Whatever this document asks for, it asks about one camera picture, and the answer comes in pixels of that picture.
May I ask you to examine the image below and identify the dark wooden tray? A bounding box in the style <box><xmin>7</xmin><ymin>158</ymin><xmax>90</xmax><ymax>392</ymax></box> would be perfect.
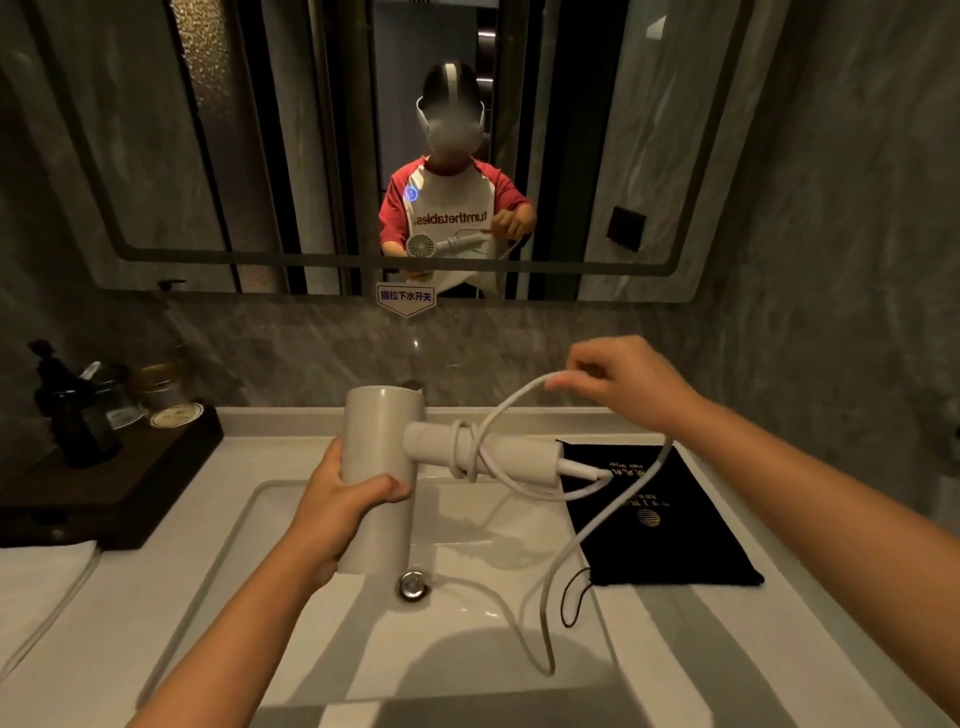
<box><xmin>0</xmin><ymin>405</ymin><xmax>225</xmax><ymax>553</ymax></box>

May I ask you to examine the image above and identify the clear glass cup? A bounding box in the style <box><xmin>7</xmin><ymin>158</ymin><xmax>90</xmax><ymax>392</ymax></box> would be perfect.
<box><xmin>88</xmin><ymin>363</ymin><xmax>149</xmax><ymax>431</ymax></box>

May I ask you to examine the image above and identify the white hair dryer cord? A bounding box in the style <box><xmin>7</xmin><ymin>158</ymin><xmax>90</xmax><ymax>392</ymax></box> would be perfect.
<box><xmin>448</xmin><ymin>370</ymin><xmax>674</xmax><ymax>677</ymax></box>

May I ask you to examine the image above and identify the white sink basin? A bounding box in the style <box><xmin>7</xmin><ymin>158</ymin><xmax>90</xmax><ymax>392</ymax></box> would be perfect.
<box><xmin>137</xmin><ymin>475</ymin><xmax>625</xmax><ymax>711</ymax></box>

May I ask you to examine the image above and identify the white folded towel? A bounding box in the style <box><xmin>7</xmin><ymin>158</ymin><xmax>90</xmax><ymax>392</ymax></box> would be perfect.
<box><xmin>0</xmin><ymin>540</ymin><xmax>103</xmax><ymax>680</ymax></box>

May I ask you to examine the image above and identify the person's left hand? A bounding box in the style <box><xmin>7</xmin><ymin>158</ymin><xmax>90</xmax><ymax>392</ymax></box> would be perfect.
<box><xmin>281</xmin><ymin>436</ymin><xmax>412</xmax><ymax>594</ymax></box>

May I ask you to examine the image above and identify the black drawstring bag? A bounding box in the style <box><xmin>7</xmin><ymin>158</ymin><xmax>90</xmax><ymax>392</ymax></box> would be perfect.
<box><xmin>558</xmin><ymin>439</ymin><xmax>765</xmax><ymax>629</ymax></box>

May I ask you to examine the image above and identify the white mirror sticker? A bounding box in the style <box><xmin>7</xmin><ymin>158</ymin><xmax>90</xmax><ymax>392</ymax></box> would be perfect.
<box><xmin>375</xmin><ymin>282</ymin><xmax>438</xmax><ymax>320</ymax></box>

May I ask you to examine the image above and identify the person's left forearm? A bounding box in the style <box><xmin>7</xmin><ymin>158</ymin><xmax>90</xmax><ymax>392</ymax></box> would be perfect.
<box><xmin>127</xmin><ymin>528</ymin><xmax>335</xmax><ymax>728</ymax></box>

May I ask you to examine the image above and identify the person's right hand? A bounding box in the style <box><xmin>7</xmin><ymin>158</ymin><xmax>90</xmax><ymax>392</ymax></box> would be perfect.
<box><xmin>545</xmin><ymin>335</ymin><xmax>706</xmax><ymax>436</ymax></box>

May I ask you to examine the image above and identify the round gold-lidded jar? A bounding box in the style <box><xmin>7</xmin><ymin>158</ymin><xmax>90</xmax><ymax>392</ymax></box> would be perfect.
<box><xmin>130</xmin><ymin>363</ymin><xmax>189</xmax><ymax>411</ymax></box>

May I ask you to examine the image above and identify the wall mirror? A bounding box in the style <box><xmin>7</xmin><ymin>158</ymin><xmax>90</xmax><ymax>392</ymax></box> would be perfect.
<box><xmin>0</xmin><ymin>0</ymin><xmax>790</xmax><ymax>306</ymax></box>

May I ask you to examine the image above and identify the person's right forearm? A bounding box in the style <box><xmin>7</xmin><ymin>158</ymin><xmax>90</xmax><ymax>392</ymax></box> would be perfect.
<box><xmin>667</xmin><ymin>396</ymin><xmax>960</xmax><ymax>725</ymax></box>

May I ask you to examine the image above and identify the black pump bottle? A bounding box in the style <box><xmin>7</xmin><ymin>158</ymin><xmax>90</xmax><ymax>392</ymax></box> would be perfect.
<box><xmin>27</xmin><ymin>339</ymin><xmax>123</xmax><ymax>471</ymax></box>

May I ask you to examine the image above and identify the white hair dryer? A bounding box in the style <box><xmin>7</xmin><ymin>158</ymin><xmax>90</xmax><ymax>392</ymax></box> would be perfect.
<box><xmin>335</xmin><ymin>384</ymin><xmax>613</xmax><ymax>576</ymax></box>

